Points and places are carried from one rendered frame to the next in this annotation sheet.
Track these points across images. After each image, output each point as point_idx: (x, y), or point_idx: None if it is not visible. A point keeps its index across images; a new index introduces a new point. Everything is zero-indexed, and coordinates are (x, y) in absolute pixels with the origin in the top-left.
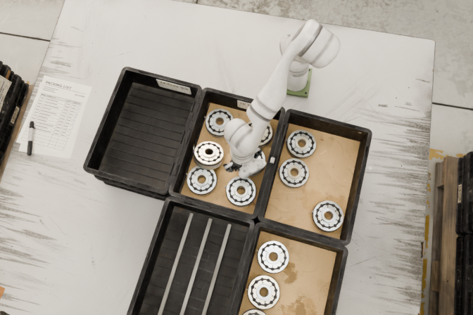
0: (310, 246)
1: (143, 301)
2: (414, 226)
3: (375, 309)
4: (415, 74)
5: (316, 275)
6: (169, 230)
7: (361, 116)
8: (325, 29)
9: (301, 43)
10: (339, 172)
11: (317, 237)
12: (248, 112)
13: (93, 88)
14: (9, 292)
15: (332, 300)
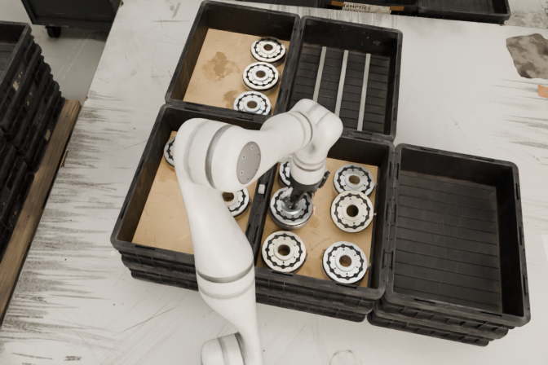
0: None
1: (388, 68)
2: (67, 182)
3: (133, 101)
4: None
5: (201, 98)
6: (380, 131)
7: (113, 335)
8: (201, 155)
9: (244, 129)
10: (162, 210)
11: (200, 108)
12: (312, 121)
13: None
14: (532, 93)
15: (186, 59)
